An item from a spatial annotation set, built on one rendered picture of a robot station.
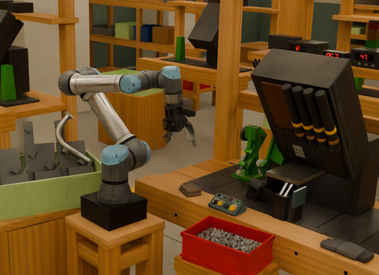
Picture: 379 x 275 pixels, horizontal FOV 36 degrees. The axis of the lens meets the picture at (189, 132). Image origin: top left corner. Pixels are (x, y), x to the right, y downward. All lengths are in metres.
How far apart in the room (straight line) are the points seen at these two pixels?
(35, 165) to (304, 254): 1.44
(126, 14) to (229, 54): 8.36
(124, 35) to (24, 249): 6.52
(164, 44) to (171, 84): 6.13
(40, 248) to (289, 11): 1.66
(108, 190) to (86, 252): 0.30
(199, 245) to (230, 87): 1.16
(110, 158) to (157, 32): 6.21
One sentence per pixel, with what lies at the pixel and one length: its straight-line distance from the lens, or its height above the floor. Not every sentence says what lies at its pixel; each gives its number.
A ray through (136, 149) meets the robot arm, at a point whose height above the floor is 1.15.
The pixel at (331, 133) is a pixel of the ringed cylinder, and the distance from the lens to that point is 2.25.
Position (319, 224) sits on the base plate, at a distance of 2.58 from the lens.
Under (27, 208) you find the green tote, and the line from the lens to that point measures 2.85.
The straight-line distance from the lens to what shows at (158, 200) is 2.87.
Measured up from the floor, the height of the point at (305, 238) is 0.90.
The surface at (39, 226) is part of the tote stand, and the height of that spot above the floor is 0.74.
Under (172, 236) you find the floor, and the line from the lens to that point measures 4.42.
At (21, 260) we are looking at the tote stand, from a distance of 2.91.
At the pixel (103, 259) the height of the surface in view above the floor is 0.75.
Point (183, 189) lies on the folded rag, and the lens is 2.79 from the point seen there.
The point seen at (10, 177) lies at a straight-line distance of 2.99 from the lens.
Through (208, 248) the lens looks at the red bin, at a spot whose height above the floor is 0.89.
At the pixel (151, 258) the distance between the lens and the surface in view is 2.66.
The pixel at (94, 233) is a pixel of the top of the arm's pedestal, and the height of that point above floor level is 0.85.
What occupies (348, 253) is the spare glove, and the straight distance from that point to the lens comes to 2.32.
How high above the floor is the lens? 1.94
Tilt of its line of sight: 16 degrees down
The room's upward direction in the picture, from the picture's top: 2 degrees clockwise
